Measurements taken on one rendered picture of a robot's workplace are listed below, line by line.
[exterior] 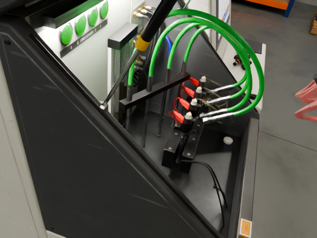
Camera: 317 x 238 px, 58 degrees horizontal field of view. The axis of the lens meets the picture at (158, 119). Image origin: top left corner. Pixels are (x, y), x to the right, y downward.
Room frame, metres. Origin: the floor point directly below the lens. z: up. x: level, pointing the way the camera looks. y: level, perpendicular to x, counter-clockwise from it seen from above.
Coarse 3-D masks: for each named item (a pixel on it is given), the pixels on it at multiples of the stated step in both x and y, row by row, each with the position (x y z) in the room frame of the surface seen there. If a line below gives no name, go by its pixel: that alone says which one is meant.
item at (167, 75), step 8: (192, 24) 0.87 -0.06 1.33; (200, 24) 0.86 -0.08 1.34; (216, 24) 0.86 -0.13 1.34; (184, 32) 0.87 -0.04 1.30; (176, 40) 0.88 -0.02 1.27; (168, 64) 0.88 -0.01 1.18; (168, 72) 0.88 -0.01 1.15; (168, 80) 0.88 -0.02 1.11; (224, 96) 0.84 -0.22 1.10; (232, 96) 0.83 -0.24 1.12
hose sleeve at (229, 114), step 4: (232, 112) 0.67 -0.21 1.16; (212, 116) 0.69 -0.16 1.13; (216, 116) 0.68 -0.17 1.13; (220, 116) 0.68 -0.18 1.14; (224, 116) 0.67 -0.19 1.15; (228, 116) 0.67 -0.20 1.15; (232, 116) 0.67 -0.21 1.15; (208, 120) 0.68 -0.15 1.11; (212, 120) 0.68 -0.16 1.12; (216, 120) 0.68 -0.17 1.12
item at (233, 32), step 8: (184, 8) 0.72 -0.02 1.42; (168, 16) 0.72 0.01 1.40; (200, 16) 0.70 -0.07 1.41; (208, 16) 0.70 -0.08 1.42; (224, 24) 0.69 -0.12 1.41; (232, 32) 0.68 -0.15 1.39; (240, 40) 0.68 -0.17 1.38; (248, 48) 0.67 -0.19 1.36; (256, 56) 0.67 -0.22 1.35; (256, 64) 0.67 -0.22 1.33; (128, 80) 0.74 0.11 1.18; (264, 80) 0.66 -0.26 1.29; (256, 104) 0.66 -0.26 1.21; (240, 112) 0.67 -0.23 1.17
